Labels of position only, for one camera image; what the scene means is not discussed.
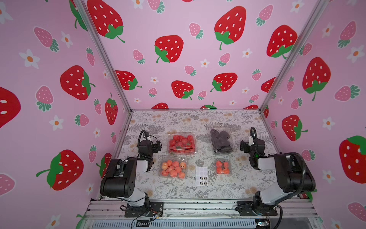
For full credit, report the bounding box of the white sticker sheet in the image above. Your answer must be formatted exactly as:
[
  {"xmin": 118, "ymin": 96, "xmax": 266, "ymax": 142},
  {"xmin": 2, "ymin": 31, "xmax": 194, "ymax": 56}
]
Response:
[{"xmin": 195, "ymin": 167, "xmax": 208, "ymax": 186}]

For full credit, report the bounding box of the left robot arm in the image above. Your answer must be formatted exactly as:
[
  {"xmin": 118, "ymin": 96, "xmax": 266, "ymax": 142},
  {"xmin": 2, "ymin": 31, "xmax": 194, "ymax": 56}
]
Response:
[{"xmin": 100, "ymin": 130, "xmax": 162, "ymax": 208}]

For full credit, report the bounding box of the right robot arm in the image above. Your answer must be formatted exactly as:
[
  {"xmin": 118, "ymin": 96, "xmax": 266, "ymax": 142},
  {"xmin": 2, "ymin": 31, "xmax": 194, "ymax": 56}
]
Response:
[{"xmin": 235, "ymin": 127, "xmax": 315, "ymax": 215}]

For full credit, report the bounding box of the clear box of red strawberries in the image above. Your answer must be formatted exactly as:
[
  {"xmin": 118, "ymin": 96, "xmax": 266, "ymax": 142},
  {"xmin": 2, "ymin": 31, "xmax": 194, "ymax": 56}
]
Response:
[{"xmin": 167, "ymin": 133, "xmax": 196, "ymax": 154}]

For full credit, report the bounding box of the clear box of dark berries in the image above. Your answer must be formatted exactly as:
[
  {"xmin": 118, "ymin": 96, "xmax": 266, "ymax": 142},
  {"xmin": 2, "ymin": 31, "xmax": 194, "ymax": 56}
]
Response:
[{"xmin": 210, "ymin": 128, "xmax": 235, "ymax": 155}]

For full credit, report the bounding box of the small clear box of tomatoes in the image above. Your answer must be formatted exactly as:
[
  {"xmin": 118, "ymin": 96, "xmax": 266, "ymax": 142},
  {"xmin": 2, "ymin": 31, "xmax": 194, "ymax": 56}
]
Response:
[{"xmin": 215, "ymin": 159, "xmax": 231, "ymax": 175}]

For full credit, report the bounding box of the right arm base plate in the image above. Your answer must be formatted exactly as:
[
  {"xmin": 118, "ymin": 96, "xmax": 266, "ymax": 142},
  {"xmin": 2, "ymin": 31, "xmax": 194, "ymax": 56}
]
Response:
[{"xmin": 234, "ymin": 201, "xmax": 278, "ymax": 217}]

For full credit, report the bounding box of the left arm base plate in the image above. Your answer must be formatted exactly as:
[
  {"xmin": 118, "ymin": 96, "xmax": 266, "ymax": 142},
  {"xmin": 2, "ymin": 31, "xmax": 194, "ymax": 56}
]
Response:
[{"xmin": 124, "ymin": 201, "xmax": 164, "ymax": 218}]

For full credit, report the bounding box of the aluminium front rail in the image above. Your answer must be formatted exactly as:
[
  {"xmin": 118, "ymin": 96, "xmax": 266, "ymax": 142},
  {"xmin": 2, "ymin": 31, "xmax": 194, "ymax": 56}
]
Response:
[{"xmin": 80, "ymin": 198, "xmax": 323, "ymax": 229}]

